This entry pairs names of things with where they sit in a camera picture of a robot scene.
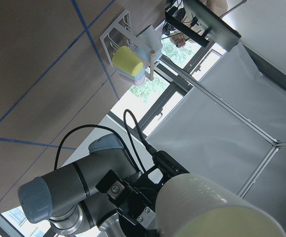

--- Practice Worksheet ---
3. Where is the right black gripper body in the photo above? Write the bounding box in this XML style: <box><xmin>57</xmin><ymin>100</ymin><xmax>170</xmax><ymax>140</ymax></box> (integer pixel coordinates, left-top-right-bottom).
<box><xmin>106</xmin><ymin>151</ymin><xmax>189</xmax><ymax>237</ymax></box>

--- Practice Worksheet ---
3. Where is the grey plastic cup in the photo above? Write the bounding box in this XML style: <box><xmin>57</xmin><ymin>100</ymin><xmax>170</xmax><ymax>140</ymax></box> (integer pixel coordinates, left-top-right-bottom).
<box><xmin>138</xmin><ymin>25</ymin><xmax>163</xmax><ymax>52</ymax></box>

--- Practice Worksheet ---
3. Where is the yellow plastic cup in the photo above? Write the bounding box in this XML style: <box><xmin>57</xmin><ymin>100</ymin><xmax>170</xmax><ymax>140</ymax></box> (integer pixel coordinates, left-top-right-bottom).
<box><xmin>112</xmin><ymin>45</ymin><xmax>143</xmax><ymax>77</ymax></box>

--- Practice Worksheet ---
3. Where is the pink plastic cup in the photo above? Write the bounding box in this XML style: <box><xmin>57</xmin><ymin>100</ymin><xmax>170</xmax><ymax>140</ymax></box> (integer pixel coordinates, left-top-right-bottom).
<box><xmin>120</xmin><ymin>73</ymin><xmax>146</xmax><ymax>86</ymax></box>

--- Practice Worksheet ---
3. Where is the pale green plastic cup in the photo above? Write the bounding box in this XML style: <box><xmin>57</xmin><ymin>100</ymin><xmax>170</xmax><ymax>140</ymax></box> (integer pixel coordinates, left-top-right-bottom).
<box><xmin>155</xmin><ymin>173</ymin><xmax>286</xmax><ymax>237</ymax></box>

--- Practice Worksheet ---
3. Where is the black monitor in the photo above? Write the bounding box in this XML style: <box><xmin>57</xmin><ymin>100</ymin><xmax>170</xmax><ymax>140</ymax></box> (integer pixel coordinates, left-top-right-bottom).
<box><xmin>183</xmin><ymin>0</ymin><xmax>242</xmax><ymax>52</ymax></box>

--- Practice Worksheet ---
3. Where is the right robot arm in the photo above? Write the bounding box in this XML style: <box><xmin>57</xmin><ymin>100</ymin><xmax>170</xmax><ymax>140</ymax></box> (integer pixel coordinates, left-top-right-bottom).
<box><xmin>18</xmin><ymin>134</ymin><xmax>187</xmax><ymax>237</ymax></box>

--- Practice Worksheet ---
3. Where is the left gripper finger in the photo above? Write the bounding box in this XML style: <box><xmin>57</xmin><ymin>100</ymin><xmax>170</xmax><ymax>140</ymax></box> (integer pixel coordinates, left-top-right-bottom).
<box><xmin>95</xmin><ymin>170</ymin><xmax>125</xmax><ymax>200</ymax></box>

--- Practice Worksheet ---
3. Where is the white wire cup rack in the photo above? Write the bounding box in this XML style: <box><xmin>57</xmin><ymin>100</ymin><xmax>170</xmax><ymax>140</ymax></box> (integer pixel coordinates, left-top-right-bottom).
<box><xmin>100</xmin><ymin>10</ymin><xmax>157</xmax><ymax>81</ymax></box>

